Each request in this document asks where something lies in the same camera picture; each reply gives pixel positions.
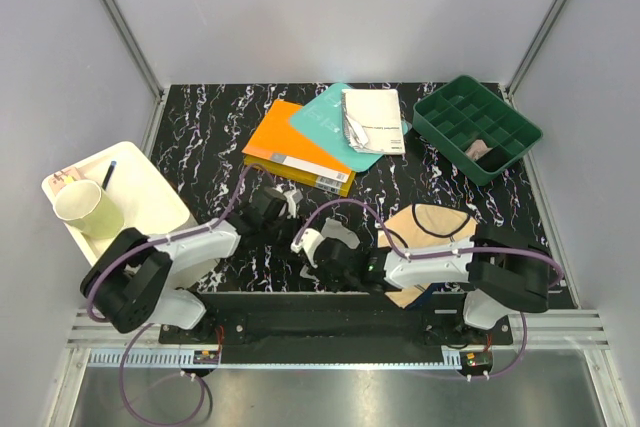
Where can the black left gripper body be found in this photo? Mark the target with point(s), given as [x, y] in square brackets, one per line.
[281, 233]

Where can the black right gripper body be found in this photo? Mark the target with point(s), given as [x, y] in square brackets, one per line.
[332, 282]

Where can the grey underwear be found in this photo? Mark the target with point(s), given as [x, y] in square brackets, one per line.
[333, 229]

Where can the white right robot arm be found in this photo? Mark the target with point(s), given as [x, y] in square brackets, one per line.
[505, 275]

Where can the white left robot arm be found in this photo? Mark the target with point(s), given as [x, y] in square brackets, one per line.
[141, 279]

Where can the beige underwear navy trim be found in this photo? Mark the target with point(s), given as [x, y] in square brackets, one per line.
[423, 228]

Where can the pink rolled underwear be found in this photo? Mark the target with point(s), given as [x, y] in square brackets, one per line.
[477, 150]

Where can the yellow binder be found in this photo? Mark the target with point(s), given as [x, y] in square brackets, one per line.
[291, 173]

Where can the orange folder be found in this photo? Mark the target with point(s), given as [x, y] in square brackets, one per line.
[277, 141]

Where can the cream plastic bin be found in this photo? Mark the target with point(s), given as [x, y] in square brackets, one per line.
[147, 200]

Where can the teal plastic board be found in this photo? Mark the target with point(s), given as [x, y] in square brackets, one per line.
[321, 121]

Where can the white Canon safety booklet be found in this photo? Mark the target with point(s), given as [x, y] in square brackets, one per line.
[373, 121]

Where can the blue black pen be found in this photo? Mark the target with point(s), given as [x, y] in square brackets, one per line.
[108, 175]

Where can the green paper cup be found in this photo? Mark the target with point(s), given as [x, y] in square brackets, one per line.
[84, 205]

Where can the green compartment tray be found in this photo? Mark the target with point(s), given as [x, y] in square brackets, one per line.
[463, 110]

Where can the pink sticky note pad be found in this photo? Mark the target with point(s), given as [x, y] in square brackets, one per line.
[58, 180]

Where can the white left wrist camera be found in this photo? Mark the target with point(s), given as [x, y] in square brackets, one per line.
[292, 199]

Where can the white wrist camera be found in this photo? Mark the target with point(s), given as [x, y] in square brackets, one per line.
[307, 245]
[292, 199]

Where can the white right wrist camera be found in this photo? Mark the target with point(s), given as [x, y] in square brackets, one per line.
[307, 245]

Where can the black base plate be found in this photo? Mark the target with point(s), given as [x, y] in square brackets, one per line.
[334, 330]

